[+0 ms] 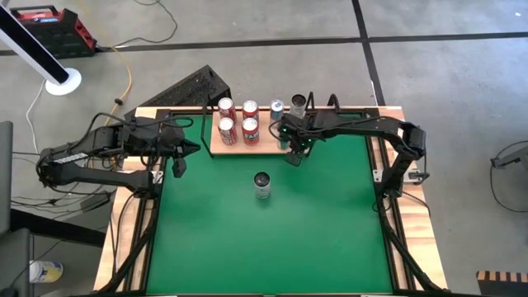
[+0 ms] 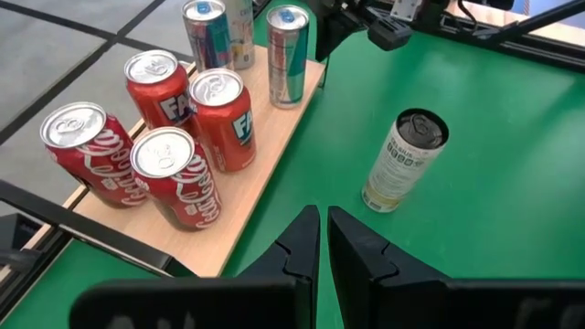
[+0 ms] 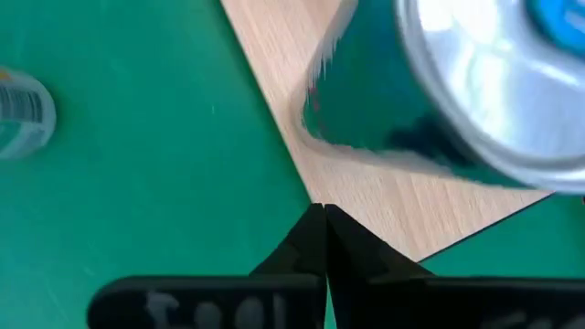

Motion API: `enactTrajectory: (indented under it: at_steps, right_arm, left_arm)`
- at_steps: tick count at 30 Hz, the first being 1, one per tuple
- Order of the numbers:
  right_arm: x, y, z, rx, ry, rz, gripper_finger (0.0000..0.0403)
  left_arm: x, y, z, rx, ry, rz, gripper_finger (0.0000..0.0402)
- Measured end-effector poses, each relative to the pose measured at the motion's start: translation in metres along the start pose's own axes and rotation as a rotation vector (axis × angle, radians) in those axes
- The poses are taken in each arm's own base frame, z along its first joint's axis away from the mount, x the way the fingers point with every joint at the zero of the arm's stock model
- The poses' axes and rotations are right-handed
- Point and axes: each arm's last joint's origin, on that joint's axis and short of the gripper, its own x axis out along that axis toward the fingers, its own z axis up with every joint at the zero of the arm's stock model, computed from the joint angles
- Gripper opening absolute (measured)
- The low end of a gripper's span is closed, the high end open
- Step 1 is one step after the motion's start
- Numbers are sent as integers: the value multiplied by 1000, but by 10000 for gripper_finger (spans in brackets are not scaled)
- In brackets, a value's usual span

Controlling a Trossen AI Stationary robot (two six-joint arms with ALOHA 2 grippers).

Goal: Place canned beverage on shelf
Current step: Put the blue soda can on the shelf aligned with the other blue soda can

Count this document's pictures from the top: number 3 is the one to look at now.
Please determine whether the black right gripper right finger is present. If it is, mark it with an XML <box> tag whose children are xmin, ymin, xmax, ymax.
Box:
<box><xmin>324</xmin><ymin>204</ymin><xmax>585</xmax><ymax>329</ymax></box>

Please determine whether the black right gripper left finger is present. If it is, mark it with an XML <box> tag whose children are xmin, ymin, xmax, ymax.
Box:
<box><xmin>86</xmin><ymin>203</ymin><xmax>328</xmax><ymax>329</ymax></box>

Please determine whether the blue silver energy drink can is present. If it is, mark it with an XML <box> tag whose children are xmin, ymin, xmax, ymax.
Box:
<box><xmin>301</xmin><ymin>0</ymin><xmax>585</xmax><ymax>196</ymax></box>

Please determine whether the green table mat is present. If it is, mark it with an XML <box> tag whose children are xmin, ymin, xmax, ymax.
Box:
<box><xmin>0</xmin><ymin>0</ymin><xmax>585</xmax><ymax>329</ymax></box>

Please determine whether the white Celsius can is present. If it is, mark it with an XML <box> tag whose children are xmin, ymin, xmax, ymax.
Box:
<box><xmin>0</xmin><ymin>66</ymin><xmax>59</xmax><ymax>161</ymax></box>

